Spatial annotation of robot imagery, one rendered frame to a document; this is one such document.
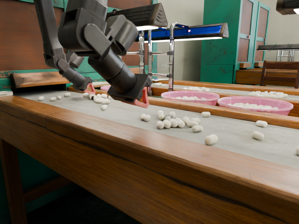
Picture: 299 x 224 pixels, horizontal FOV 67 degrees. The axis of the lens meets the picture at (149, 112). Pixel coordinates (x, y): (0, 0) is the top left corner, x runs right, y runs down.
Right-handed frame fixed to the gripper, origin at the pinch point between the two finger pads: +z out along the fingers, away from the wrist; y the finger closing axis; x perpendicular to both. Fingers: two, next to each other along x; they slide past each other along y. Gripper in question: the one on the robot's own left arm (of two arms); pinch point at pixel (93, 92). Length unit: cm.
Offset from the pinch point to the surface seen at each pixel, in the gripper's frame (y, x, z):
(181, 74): 112, -151, 205
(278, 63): -32, -159, 181
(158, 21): -45, -19, -22
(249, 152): -82, 14, -14
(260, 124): -78, 0, 2
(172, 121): -59, 10, -12
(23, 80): 27.4, 9.4, -20.8
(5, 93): 22.4, 19.6, -25.6
